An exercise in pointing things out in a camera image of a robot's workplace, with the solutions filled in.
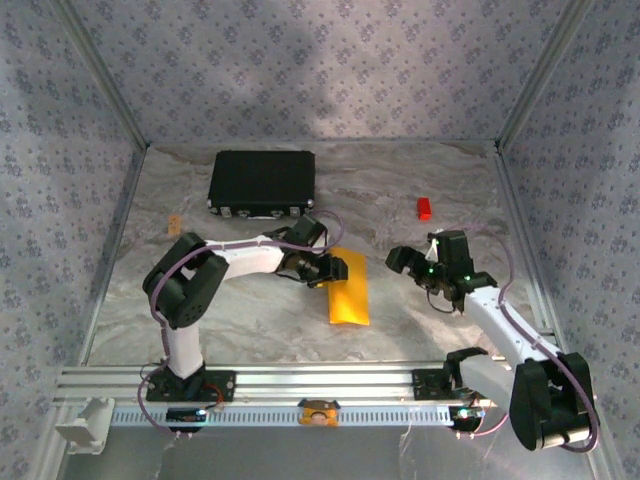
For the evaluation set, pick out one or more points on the small red block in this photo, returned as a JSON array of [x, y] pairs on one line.
[[424, 208]]

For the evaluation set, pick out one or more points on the white plastic bracket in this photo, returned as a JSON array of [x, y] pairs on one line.
[[82, 425]]

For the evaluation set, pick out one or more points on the small orange tag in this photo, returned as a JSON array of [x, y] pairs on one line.
[[173, 225]]

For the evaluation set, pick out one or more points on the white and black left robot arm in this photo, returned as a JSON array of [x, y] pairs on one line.
[[250, 260]]

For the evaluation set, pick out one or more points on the black hard case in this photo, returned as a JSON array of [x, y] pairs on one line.
[[260, 180]]

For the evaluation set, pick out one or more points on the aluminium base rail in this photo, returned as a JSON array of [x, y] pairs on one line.
[[325, 382]]

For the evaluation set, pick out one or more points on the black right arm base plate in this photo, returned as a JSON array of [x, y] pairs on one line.
[[425, 385]]

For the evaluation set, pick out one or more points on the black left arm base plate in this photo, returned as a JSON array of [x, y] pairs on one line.
[[225, 385]]

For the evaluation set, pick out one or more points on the aluminium side rail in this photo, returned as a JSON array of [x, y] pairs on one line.
[[515, 200], [129, 200]]

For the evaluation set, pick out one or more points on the aluminium corner post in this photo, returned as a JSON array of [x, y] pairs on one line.
[[105, 75], [543, 75]]

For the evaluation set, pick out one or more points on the yellow paper sheet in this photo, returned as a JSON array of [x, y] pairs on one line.
[[350, 300]]

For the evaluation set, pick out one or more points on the small black controller board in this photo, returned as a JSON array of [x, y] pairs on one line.
[[465, 415], [182, 415]]

